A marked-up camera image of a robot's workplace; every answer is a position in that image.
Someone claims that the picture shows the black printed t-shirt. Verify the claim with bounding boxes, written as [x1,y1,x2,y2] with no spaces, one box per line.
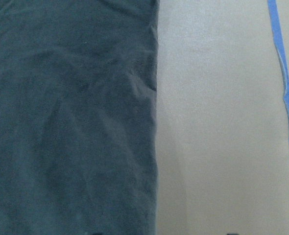
[0,0,159,235]

